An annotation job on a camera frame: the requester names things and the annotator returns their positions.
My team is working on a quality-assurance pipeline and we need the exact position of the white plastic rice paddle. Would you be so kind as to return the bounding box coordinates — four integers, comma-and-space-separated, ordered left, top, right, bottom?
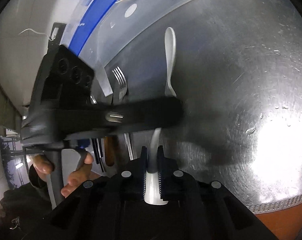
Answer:
143, 26, 177, 206

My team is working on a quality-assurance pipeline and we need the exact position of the left hand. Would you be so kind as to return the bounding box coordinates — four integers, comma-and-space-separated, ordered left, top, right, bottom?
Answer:
33, 150, 100, 198

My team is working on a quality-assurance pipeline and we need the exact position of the steel fork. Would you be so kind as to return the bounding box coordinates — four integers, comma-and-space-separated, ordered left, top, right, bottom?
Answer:
112, 67, 128, 101

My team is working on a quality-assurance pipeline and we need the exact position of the translucent plastic storage bin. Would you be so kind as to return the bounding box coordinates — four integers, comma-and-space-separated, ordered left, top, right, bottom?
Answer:
61, 0, 191, 97

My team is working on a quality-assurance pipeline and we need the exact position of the blue bin lid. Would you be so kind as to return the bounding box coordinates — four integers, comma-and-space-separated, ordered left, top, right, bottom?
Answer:
69, 0, 118, 56

